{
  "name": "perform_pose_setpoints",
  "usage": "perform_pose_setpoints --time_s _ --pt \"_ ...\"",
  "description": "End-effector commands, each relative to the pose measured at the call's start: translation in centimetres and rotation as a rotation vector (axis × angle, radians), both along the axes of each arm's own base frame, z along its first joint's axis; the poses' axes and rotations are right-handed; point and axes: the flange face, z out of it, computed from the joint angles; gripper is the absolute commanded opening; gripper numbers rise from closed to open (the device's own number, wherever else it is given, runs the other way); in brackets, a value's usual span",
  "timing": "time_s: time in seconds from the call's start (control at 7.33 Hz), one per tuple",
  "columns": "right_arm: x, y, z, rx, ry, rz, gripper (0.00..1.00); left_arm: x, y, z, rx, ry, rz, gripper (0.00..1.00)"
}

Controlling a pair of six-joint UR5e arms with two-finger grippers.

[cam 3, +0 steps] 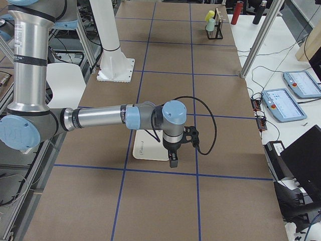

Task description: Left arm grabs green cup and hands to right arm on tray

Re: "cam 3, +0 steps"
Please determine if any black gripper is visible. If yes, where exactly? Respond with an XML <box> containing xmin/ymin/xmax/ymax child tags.
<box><xmin>163</xmin><ymin>140</ymin><xmax>181</xmax><ymax>168</ymax></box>

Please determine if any light green cup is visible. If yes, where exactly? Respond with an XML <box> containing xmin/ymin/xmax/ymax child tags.
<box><xmin>206</xmin><ymin>18</ymin><xmax>216</xmax><ymax>32</ymax></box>

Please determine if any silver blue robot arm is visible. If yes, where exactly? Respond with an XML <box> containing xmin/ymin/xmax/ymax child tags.
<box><xmin>1</xmin><ymin>1</ymin><xmax>187</xmax><ymax>168</ymax></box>

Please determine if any cream rabbit tray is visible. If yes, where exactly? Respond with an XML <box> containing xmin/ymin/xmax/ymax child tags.
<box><xmin>132</xmin><ymin>130</ymin><xmax>169</xmax><ymax>161</ymax></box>

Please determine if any yellow cup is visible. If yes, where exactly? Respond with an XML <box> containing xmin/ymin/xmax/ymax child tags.
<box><xmin>205</xmin><ymin>10</ymin><xmax>216</xmax><ymax>22</ymax></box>

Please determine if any near blue teach pendant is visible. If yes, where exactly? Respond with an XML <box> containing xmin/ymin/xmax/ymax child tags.
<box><xmin>261</xmin><ymin>88</ymin><xmax>307</xmax><ymax>123</ymax></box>

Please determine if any blue teach pendant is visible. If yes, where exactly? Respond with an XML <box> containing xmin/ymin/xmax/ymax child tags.
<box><xmin>261</xmin><ymin>88</ymin><xmax>307</xmax><ymax>123</ymax></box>
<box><xmin>283</xmin><ymin>71</ymin><xmax>320</xmax><ymax>99</ymax></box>

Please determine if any black laptop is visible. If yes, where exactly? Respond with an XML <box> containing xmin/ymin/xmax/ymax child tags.
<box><xmin>280</xmin><ymin>125</ymin><xmax>320</xmax><ymax>202</ymax></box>

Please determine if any white chair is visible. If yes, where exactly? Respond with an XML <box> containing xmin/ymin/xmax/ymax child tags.
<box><xmin>47</xmin><ymin>63</ymin><xmax>86</xmax><ymax>109</ymax></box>

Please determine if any far blue teach pendant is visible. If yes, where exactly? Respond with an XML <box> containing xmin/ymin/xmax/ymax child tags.
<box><xmin>283</xmin><ymin>71</ymin><xmax>320</xmax><ymax>99</ymax></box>

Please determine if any red bottle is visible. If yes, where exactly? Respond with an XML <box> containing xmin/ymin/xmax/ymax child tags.
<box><xmin>231</xmin><ymin>1</ymin><xmax>244</xmax><ymax>25</ymax></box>

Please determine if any black bottle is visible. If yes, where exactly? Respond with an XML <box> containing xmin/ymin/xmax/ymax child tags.
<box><xmin>252</xmin><ymin>0</ymin><xmax>267</xmax><ymax>25</ymax></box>

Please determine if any black camera cable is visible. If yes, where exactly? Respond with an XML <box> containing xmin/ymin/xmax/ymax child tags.
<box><xmin>174</xmin><ymin>96</ymin><xmax>218</xmax><ymax>155</ymax></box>

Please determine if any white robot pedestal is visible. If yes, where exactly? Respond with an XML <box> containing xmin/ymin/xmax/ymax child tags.
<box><xmin>90</xmin><ymin>0</ymin><xmax>135</xmax><ymax>82</ymax></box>

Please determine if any black wire cup rack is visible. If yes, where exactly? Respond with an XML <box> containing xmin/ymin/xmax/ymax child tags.
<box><xmin>205</xmin><ymin>8</ymin><xmax>224</xmax><ymax>40</ymax></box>

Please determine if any aluminium frame post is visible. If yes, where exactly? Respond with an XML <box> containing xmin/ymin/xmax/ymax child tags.
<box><xmin>240</xmin><ymin>0</ymin><xmax>284</xmax><ymax>79</ymax></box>

